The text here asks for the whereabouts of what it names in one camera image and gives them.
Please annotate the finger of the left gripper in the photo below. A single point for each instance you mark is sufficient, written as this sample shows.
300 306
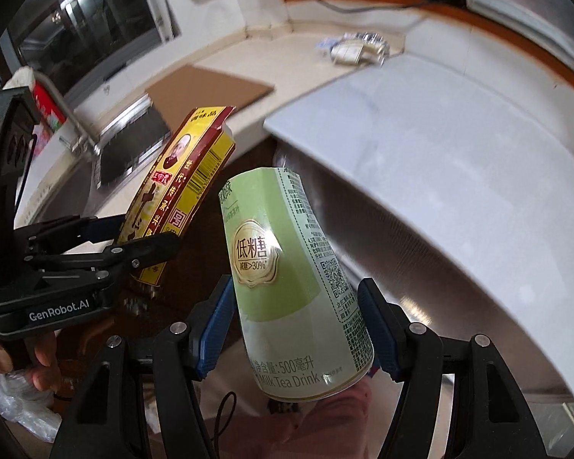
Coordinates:
133 256
60 235

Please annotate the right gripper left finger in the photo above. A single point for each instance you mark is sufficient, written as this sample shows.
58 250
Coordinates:
107 416

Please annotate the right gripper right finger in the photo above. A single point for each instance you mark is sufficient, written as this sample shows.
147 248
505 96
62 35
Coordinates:
490 417

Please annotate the red yellow seasoning box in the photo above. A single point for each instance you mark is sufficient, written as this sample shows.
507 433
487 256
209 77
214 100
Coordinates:
181 176

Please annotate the green milk tea cup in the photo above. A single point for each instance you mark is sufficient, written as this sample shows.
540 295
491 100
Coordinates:
304 332

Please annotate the pink sleeve forearm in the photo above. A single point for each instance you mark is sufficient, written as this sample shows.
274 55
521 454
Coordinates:
335 427

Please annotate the left hand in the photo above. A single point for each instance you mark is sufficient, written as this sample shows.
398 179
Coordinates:
38 357

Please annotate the steel faucet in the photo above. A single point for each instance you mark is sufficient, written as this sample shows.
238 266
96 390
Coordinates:
87 138

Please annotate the steel sink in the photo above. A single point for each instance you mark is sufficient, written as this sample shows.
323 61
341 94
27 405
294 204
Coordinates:
83 186

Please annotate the red dish soap bottle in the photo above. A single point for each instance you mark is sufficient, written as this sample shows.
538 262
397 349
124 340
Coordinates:
48 108

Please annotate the brown cardboard sheet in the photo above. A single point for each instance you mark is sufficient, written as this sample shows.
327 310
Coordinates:
192 87

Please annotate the dark window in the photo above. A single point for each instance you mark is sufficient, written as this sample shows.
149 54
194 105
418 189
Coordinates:
81 44

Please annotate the small white packet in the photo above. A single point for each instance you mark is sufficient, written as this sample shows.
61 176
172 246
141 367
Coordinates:
324 47

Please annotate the crumpled white paper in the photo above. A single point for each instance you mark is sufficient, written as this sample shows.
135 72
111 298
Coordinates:
355 53

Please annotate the silver foil wrapper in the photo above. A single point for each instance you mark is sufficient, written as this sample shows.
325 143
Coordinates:
372 43

